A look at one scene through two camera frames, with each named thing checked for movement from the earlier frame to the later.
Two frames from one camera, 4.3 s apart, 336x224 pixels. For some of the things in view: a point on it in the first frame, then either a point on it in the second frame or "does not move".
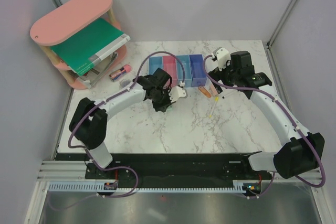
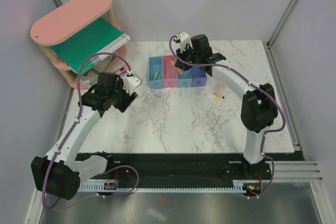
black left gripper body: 161,99 → 121,99
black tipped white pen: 223,97 does not move
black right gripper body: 227,75 → 189,55
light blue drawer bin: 155,62 does not move
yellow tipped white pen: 217,99 does not move
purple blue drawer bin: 198,74 does not move
